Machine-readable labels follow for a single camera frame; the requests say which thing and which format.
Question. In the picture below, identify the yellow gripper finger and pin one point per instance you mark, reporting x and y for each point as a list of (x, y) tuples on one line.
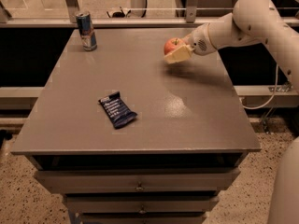
[(180, 54)]

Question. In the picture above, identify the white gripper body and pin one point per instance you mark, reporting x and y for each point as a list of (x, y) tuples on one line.
[(198, 40)]

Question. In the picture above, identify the red apple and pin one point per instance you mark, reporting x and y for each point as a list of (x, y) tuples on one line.
[(172, 43)]

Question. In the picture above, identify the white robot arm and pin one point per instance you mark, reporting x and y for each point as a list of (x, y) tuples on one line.
[(252, 22)]

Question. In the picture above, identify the blue rxbar blueberry wrapper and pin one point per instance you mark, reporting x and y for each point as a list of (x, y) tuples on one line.
[(117, 110)]

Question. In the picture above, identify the blue silver energy drink can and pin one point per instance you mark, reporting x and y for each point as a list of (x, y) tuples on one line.
[(86, 31)]

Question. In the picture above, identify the grey drawer cabinet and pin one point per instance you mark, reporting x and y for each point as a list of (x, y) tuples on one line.
[(189, 116)]

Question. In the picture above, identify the top drawer with knob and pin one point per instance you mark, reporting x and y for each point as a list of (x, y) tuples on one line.
[(136, 181)]

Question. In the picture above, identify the drawer with knob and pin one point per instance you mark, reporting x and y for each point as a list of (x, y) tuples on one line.
[(141, 204), (136, 181)]

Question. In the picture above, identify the middle drawer with knob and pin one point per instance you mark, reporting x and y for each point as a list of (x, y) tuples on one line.
[(141, 204)]

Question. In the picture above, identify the bottom drawer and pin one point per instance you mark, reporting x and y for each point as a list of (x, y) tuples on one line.
[(153, 218)]

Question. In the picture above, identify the metal window railing frame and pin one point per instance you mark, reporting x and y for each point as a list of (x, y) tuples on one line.
[(126, 13)]

